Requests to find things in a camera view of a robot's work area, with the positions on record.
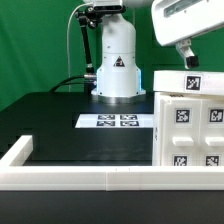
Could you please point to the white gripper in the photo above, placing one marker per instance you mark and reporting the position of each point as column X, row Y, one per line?
column 176, row 20

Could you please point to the white cabinet top block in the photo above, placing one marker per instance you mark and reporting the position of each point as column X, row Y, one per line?
column 194, row 82

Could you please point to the white cabinet body box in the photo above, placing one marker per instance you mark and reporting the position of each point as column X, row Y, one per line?
column 160, row 99

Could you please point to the white marker base plate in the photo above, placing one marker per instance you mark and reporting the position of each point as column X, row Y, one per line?
column 114, row 121

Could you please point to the white U-shaped fence frame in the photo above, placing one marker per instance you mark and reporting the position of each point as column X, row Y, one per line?
column 16, row 175

